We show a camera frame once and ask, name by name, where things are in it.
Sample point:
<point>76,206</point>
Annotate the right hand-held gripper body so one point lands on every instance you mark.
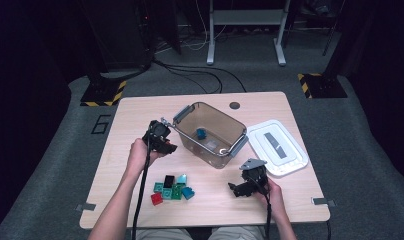
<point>256,180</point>

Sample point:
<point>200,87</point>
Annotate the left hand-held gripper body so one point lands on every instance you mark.
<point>156,133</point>

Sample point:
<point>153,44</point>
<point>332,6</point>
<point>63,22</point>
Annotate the black building block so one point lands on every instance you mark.
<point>169,181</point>

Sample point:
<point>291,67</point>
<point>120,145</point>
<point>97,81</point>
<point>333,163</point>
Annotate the light blue building block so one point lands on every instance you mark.
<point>181,179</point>

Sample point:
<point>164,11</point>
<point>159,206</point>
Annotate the dark blue building block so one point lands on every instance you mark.
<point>201,133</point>

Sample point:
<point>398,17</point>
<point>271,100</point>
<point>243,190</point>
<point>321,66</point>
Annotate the transparent brown storage box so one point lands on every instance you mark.
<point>216,160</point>

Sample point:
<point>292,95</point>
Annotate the teal building block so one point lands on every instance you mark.
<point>166,193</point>
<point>158,187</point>

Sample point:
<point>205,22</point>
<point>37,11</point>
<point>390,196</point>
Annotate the white box lid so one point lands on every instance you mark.
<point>290,160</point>

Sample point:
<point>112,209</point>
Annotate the green building block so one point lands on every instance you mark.
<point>177,192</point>

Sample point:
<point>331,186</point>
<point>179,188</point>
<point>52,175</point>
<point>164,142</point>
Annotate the red building block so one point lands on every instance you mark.
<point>156,198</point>

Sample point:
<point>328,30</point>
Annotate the person's right hand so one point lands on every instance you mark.
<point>276,200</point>

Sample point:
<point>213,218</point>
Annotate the person's left hand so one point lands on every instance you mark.
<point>136,156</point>

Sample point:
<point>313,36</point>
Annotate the black striped stand base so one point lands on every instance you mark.
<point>100,93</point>
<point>323,86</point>

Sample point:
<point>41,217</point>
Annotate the black cabinet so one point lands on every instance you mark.
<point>120,33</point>

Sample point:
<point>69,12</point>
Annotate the dark curtain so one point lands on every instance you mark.
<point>23,100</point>
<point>390,83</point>

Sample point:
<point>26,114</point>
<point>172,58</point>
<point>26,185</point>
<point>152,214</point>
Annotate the black metal pole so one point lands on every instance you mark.
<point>333,28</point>

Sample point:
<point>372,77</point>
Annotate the grey metal bracket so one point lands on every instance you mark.
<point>86,207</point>
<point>323,201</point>

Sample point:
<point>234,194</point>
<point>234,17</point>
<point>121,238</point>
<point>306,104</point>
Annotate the white metal desk frame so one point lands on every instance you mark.
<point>246,16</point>

